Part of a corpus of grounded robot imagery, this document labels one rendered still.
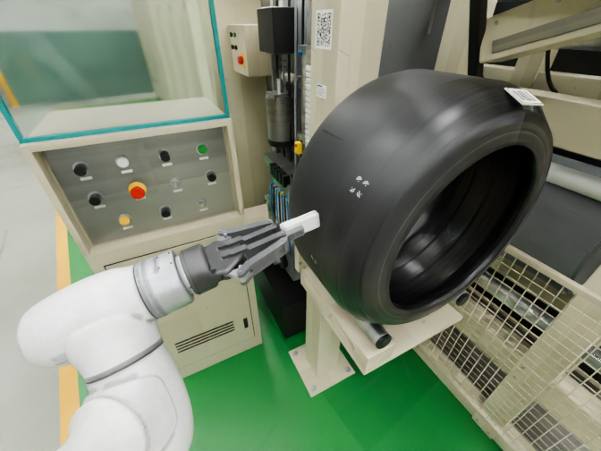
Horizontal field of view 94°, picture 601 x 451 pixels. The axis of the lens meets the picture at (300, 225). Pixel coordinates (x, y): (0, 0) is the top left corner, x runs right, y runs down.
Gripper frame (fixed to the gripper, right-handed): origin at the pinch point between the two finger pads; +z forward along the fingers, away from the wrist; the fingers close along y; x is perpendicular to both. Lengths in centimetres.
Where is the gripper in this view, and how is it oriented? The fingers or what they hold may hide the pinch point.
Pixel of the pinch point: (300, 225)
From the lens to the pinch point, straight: 50.0
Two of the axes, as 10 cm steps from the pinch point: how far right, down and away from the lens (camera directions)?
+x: 1.3, 7.7, 6.3
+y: -4.6, -5.2, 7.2
